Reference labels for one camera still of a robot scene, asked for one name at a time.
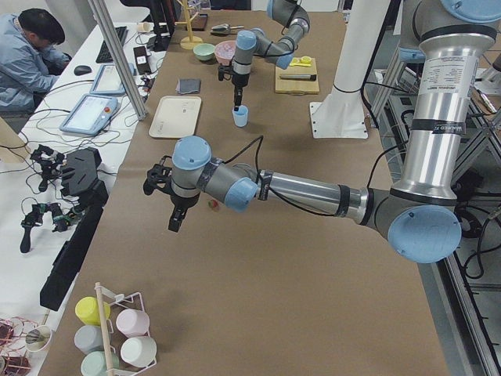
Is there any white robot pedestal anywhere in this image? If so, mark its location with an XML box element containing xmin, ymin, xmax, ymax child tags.
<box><xmin>310</xmin><ymin>0</ymin><xmax>391</xmax><ymax>139</ymax></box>

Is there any teach pendant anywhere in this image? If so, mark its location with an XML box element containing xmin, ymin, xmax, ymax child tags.
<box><xmin>59</xmin><ymin>94</ymin><xmax>118</xmax><ymax>136</ymax></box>
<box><xmin>90</xmin><ymin>63</ymin><xmax>125</xmax><ymax>96</ymax></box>

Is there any light blue plastic cup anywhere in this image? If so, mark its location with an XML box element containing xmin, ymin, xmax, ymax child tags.
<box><xmin>232</xmin><ymin>105</ymin><xmax>249</xmax><ymax>128</ymax></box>

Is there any black computer mouse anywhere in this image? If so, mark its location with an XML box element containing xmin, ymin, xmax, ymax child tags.
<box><xmin>74</xmin><ymin>65</ymin><xmax>92</xmax><ymax>76</ymax></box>

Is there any paper cup with whisk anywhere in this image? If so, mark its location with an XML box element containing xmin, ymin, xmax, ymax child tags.
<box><xmin>25</xmin><ymin>325</ymin><xmax>53</xmax><ymax>353</ymax></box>

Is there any grey cup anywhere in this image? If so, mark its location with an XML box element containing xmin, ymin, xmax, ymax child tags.
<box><xmin>74</xmin><ymin>325</ymin><xmax>103</xmax><ymax>355</ymax></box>

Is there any grey folded cloth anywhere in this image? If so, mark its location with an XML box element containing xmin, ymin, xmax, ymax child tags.
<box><xmin>176</xmin><ymin>78</ymin><xmax>201</xmax><ymax>95</ymax></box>

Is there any pile of ice cubes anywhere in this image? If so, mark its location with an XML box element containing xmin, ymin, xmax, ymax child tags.
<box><xmin>215</xmin><ymin>41</ymin><xmax>236</xmax><ymax>60</ymax></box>

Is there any person in blue jacket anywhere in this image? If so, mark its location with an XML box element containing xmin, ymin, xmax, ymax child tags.
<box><xmin>1</xmin><ymin>8</ymin><xmax>71</xmax><ymax>114</ymax></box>

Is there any teach pendant near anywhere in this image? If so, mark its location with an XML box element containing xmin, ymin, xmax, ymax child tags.
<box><xmin>59</xmin><ymin>94</ymin><xmax>118</xmax><ymax>136</ymax></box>

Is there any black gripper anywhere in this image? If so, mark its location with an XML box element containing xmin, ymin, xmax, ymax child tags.
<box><xmin>232</xmin><ymin>72</ymin><xmax>249</xmax><ymax>106</ymax></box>
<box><xmin>168</xmin><ymin>193</ymin><xmax>200</xmax><ymax>232</ymax></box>

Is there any black keyboard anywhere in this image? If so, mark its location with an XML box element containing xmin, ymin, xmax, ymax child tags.
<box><xmin>95</xmin><ymin>25</ymin><xmax>129</xmax><ymax>64</ymax></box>

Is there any mint green cup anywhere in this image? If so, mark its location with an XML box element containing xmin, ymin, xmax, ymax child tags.
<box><xmin>81</xmin><ymin>351</ymin><xmax>107</xmax><ymax>376</ymax></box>

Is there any wooden rack handle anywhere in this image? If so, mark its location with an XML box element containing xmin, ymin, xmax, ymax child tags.
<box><xmin>95</xmin><ymin>282</ymin><xmax>117</xmax><ymax>376</ymax></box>

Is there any aluminium frame post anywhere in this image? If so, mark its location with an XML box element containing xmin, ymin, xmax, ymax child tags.
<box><xmin>88</xmin><ymin>0</ymin><xmax>146</xmax><ymax>121</ymax></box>

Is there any white cup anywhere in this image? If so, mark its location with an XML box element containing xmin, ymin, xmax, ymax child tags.
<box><xmin>121</xmin><ymin>336</ymin><xmax>157</xmax><ymax>367</ymax></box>

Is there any teach pendant far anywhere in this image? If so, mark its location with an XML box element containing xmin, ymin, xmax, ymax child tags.
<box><xmin>90</xmin><ymin>63</ymin><xmax>125</xmax><ymax>96</ymax></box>

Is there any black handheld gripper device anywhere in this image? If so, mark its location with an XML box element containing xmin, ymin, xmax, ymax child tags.
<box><xmin>20</xmin><ymin>203</ymin><xmax>68</xmax><ymax>254</ymax></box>

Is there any cream rabbit tray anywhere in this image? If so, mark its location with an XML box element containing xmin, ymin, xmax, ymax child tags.
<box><xmin>149</xmin><ymin>96</ymin><xmax>202</xmax><ymax>139</ymax></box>

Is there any wooden cutting board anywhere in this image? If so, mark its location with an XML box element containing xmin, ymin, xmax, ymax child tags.
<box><xmin>275</xmin><ymin>56</ymin><xmax>320</xmax><ymax>95</ymax></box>

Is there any wooden mug tree stand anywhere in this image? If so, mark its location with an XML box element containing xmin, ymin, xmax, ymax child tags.
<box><xmin>175</xmin><ymin>0</ymin><xmax>203</xmax><ymax>50</ymax></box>

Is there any green bowl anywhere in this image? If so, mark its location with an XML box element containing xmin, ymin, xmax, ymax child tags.
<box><xmin>193</xmin><ymin>43</ymin><xmax>215</xmax><ymax>62</ymax></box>

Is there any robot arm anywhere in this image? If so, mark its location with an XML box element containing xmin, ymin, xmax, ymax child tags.
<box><xmin>229</xmin><ymin>1</ymin><xmax>310</xmax><ymax>110</ymax></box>
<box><xmin>166</xmin><ymin>1</ymin><xmax>500</xmax><ymax>263</ymax></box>

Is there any pink bowl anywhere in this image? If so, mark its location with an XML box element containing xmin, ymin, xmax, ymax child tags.
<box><xmin>214</xmin><ymin>40</ymin><xmax>236</xmax><ymax>67</ymax></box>

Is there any yellow plastic knife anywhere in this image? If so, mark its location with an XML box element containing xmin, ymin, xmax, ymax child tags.
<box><xmin>290</xmin><ymin>58</ymin><xmax>301</xmax><ymax>67</ymax></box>

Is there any white wire cup rack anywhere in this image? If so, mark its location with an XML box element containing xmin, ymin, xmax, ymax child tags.
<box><xmin>95</xmin><ymin>282</ymin><xmax>157</xmax><ymax>375</ymax></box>

